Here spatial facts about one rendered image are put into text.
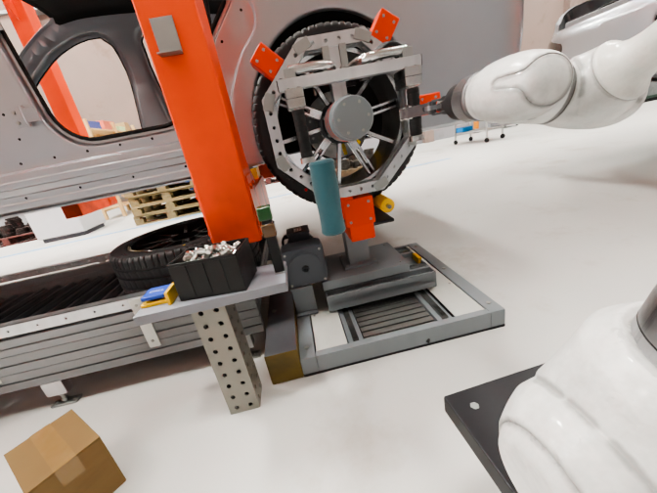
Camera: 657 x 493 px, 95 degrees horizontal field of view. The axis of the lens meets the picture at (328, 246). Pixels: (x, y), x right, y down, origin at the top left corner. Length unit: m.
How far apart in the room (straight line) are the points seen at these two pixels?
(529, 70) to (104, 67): 10.11
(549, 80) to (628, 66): 0.13
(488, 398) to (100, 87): 10.24
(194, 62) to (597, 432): 1.08
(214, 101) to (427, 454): 1.14
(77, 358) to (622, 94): 1.72
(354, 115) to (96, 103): 9.61
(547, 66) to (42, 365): 1.73
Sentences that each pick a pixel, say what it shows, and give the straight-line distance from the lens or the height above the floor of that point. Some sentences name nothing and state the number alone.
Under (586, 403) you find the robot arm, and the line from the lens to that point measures 0.35.
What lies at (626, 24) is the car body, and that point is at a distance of 3.46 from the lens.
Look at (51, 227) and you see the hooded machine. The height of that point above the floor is 0.24.
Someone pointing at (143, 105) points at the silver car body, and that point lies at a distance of 3.52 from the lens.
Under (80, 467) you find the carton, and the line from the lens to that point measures 1.16.
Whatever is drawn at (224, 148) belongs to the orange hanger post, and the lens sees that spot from 1.03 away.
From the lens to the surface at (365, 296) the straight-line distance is 1.37.
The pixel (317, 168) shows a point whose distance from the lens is 1.03.
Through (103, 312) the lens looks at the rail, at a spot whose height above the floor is 0.36.
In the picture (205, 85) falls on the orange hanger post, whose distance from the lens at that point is 1.05.
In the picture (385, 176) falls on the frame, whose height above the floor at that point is 0.62.
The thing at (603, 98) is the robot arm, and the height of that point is 0.79.
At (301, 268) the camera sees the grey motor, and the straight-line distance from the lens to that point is 1.26.
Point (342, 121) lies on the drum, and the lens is 1.02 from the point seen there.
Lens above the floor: 0.82
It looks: 20 degrees down
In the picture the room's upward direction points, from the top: 11 degrees counter-clockwise
